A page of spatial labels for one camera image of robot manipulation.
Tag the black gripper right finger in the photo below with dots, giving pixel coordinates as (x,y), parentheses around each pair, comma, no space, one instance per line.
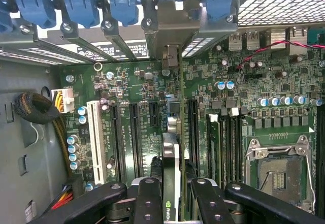
(210,203)

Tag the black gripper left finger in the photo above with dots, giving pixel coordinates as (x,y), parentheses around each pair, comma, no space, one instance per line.
(148,203)

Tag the long black expansion slot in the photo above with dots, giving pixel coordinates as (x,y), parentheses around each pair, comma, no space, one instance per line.
(194,132)
(118,142)
(136,137)

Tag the metal CPU socket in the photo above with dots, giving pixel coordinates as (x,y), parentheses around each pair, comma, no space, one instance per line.
(279,175)

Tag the white PCI expansion slot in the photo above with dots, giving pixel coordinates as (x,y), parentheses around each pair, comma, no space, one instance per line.
(97,142)

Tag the short black expansion slot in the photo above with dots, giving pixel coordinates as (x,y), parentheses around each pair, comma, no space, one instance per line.
(154,113)

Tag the green motherboard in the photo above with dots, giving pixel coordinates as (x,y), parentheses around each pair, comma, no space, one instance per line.
(266,87)

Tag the white power connector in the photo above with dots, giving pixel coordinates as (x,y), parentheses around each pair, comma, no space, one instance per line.
(67,99)

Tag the grey open PC case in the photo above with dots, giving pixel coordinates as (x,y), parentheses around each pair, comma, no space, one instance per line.
(23,137)

